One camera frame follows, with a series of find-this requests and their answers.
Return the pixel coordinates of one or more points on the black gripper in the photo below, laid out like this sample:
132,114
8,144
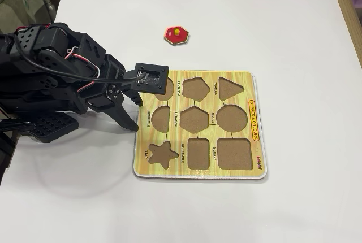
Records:
113,92

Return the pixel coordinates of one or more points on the red hexagon piece yellow pin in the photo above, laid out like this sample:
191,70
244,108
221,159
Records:
181,39

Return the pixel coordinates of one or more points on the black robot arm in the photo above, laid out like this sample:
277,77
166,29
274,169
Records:
28,56

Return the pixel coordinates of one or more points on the wooden shape puzzle board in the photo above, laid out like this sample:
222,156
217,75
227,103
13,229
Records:
203,101

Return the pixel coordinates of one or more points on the wooden edge strip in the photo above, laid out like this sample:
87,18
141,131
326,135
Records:
348,14

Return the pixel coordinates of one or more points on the black gripper camera module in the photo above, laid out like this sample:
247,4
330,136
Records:
151,79

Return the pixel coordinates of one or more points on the black grid base plate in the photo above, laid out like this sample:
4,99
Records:
53,127

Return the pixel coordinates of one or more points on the metal post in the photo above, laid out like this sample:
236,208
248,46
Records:
48,5

